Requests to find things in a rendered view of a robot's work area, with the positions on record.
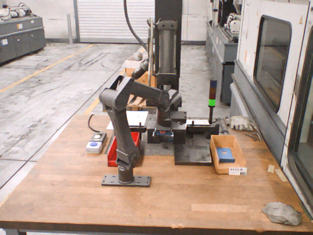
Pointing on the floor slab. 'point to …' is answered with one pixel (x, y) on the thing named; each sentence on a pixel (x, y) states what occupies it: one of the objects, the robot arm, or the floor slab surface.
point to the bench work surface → (146, 192)
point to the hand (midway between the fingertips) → (162, 131)
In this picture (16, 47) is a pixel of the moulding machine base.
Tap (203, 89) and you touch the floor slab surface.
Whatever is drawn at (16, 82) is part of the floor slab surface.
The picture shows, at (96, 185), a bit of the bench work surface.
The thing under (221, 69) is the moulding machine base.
